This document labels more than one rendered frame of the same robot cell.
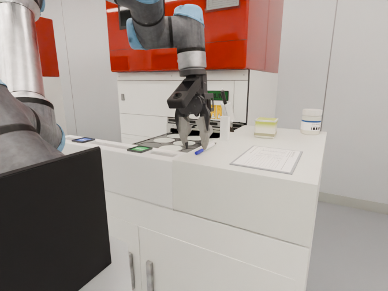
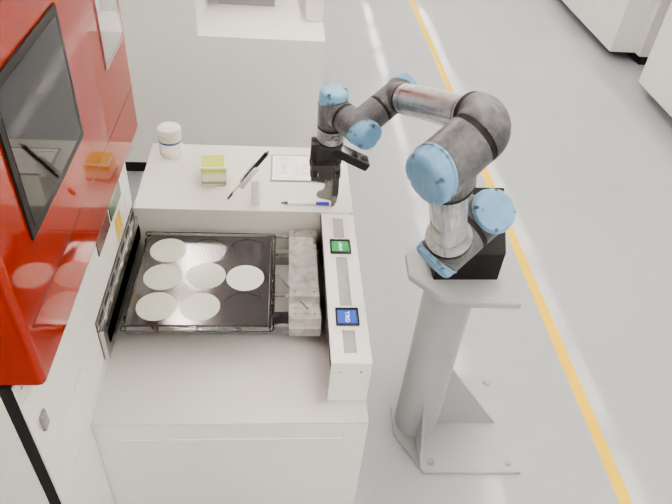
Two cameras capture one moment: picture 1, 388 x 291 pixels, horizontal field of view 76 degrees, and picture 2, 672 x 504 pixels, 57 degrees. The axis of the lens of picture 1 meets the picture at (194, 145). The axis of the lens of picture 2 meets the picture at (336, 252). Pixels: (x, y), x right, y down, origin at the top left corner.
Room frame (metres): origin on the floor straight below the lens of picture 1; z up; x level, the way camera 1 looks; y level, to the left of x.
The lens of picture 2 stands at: (1.51, 1.22, 2.06)
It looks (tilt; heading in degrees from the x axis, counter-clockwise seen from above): 41 degrees down; 234
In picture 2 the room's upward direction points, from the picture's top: 5 degrees clockwise
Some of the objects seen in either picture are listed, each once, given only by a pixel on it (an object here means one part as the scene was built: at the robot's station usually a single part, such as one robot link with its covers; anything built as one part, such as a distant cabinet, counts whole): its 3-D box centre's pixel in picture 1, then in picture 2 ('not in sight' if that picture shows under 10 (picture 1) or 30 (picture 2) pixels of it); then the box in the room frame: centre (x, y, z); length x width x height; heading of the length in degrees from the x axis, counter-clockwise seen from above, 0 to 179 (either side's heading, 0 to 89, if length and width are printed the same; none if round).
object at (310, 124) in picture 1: (310, 121); (170, 140); (0.98, -0.46, 1.01); 0.07 x 0.07 x 0.10
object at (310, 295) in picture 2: not in sight; (304, 295); (0.89, 0.23, 0.89); 0.08 x 0.03 x 0.03; 151
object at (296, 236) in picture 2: not in sight; (302, 236); (0.77, 0.01, 0.89); 0.08 x 0.03 x 0.03; 151
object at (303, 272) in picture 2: not in sight; (303, 282); (0.85, 0.16, 0.87); 0.36 x 0.08 x 0.03; 61
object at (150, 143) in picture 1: (183, 143); (204, 277); (1.09, 0.05, 0.90); 0.34 x 0.34 x 0.01; 61
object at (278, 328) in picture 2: not in sight; (224, 327); (1.10, 0.18, 0.84); 0.50 x 0.02 x 0.03; 151
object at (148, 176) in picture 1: (112, 165); (341, 298); (0.81, 0.28, 0.89); 0.55 x 0.09 x 0.14; 61
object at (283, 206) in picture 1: (264, 163); (248, 195); (0.82, -0.25, 0.89); 0.62 x 0.35 x 0.14; 151
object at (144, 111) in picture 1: (174, 108); (91, 295); (1.38, 0.11, 1.02); 0.81 x 0.03 x 0.40; 61
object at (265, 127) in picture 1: (265, 127); (213, 170); (0.92, -0.27, 1.00); 0.07 x 0.07 x 0.07; 65
